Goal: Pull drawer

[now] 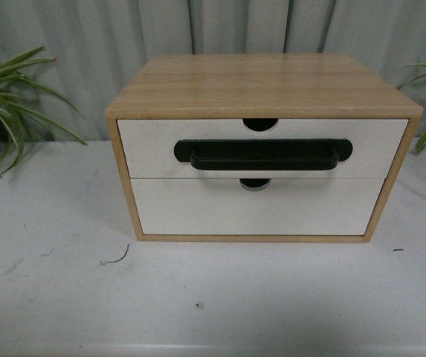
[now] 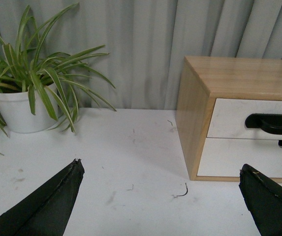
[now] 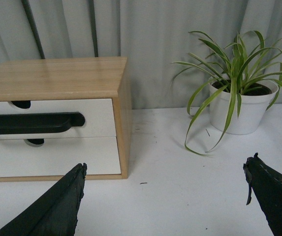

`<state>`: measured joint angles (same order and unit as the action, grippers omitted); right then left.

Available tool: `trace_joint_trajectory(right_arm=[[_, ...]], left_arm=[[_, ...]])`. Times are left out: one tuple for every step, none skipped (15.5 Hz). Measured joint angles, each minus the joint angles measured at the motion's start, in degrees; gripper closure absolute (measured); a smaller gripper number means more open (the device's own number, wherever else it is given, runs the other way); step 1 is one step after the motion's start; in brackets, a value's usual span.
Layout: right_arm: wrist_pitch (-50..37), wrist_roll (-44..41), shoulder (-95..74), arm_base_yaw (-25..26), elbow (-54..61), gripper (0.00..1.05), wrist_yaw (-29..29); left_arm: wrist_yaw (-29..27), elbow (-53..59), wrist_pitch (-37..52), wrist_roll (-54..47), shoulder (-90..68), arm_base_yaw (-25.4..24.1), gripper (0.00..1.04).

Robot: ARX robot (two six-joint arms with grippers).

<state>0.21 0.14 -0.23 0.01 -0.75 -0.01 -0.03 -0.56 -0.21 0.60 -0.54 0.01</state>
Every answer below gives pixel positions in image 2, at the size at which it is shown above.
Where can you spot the wooden drawer cabinet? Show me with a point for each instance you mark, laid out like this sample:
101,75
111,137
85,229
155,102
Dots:
205,79

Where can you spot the grey curtain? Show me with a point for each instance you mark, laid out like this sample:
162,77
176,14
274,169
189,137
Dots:
147,40

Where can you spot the white drawer black handle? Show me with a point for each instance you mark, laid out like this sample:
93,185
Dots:
246,119

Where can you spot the green spider plant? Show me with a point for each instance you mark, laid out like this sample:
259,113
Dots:
24,67

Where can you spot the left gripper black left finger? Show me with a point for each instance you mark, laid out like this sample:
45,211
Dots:
46,211

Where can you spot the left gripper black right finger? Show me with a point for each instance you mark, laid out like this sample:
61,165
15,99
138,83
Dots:
263,198

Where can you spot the white plant pot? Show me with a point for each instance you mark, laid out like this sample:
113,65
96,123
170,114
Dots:
16,112

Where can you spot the white lower drawer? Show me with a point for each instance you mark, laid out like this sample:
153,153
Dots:
225,157

